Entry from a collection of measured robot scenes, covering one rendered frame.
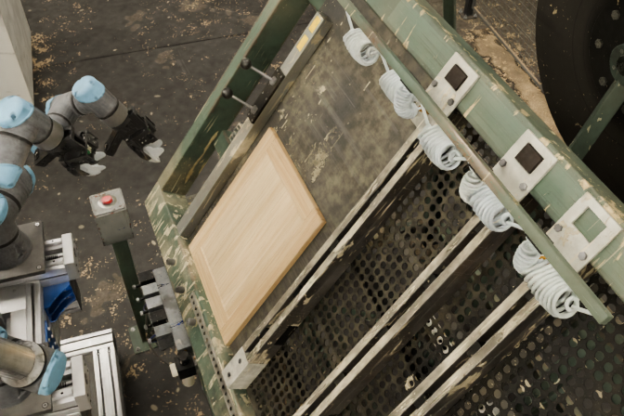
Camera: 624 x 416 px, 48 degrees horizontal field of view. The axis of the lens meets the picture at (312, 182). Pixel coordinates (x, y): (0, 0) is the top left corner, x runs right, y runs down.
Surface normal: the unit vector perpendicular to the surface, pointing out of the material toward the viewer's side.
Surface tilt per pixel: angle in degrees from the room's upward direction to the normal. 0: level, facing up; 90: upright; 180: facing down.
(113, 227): 90
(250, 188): 55
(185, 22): 0
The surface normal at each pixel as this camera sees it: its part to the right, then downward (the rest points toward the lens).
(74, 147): 0.11, 0.91
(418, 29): -0.75, -0.18
